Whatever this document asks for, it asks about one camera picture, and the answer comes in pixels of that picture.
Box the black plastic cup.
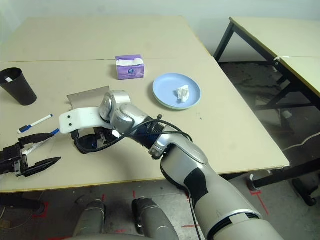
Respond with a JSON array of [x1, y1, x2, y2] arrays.
[[0, 67, 38, 106]]

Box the grey glasses case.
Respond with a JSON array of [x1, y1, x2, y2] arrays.
[[66, 85, 112, 136]]

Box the blue plate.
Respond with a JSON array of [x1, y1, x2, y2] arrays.
[[152, 72, 202, 110]]

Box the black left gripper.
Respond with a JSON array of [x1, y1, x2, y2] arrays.
[[0, 132, 62, 178]]

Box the grey robot leg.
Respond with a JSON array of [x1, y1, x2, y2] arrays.
[[72, 199, 107, 237], [131, 197, 180, 240]]

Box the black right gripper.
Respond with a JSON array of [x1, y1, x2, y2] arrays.
[[94, 126, 115, 144]]

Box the white marker with barcode print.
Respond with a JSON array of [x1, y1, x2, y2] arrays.
[[23, 128, 61, 156]]

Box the black table foot bar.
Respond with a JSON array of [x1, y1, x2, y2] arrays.
[[0, 192, 44, 212], [247, 159, 320, 191]]

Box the grey robot torso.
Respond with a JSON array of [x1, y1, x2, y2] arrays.
[[72, 232, 143, 240]]

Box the grey robot right leg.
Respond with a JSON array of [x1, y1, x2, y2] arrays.
[[131, 197, 180, 240]]

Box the black furniture foot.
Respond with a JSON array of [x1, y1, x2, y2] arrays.
[[291, 174, 318, 207]]

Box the white marker with eraser cap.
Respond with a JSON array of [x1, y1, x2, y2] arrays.
[[16, 113, 54, 135]]

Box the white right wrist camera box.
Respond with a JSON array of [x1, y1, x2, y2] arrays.
[[58, 106, 111, 135]]

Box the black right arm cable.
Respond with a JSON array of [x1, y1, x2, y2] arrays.
[[70, 113, 202, 240]]

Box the white tissue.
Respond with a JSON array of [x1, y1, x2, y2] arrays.
[[175, 85, 190, 103]]

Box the beige side table black legs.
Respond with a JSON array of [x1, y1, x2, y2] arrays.
[[213, 16, 320, 118]]

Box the grey robot left leg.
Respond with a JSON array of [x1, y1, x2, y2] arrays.
[[72, 199, 107, 237]]

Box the purple tissue box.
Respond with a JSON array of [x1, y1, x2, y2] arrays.
[[115, 54, 146, 80]]

